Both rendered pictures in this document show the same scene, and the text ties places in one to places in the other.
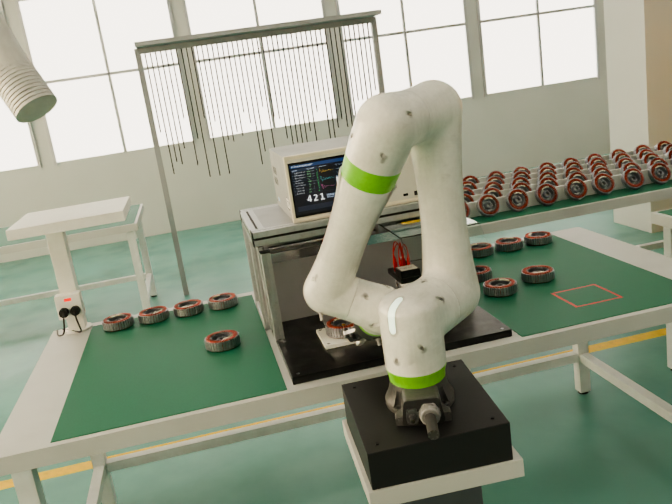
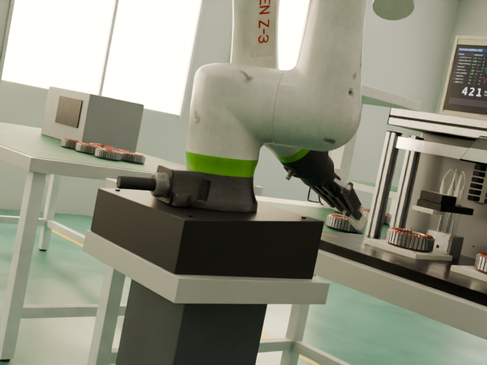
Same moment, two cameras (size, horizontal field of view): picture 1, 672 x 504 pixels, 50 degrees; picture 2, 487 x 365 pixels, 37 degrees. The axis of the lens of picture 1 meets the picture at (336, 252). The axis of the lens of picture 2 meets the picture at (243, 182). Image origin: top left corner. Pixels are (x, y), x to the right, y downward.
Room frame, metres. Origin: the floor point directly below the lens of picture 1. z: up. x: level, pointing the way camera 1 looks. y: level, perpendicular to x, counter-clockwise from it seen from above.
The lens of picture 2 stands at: (0.77, -1.26, 0.98)
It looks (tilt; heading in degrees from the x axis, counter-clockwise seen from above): 4 degrees down; 58
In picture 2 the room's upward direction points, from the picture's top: 11 degrees clockwise
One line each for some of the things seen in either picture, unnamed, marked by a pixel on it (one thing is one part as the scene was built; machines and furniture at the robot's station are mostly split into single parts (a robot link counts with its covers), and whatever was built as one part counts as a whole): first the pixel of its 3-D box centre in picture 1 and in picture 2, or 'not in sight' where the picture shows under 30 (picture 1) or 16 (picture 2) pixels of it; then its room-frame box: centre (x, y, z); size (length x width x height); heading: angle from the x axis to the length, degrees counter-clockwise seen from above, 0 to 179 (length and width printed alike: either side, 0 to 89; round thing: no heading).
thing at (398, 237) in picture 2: (343, 326); (410, 239); (2.04, 0.01, 0.80); 0.11 x 0.11 x 0.04
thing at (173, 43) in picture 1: (278, 155); not in sight; (5.64, 0.34, 0.97); 1.84 x 0.50 x 1.93; 100
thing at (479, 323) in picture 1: (382, 329); (453, 270); (2.08, -0.11, 0.76); 0.64 x 0.47 x 0.02; 100
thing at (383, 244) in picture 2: (344, 334); (408, 249); (2.04, 0.01, 0.78); 0.15 x 0.15 x 0.01; 10
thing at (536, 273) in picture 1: (537, 274); not in sight; (2.37, -0.68, 0.77); 0.11 x 0.11 x 0.04
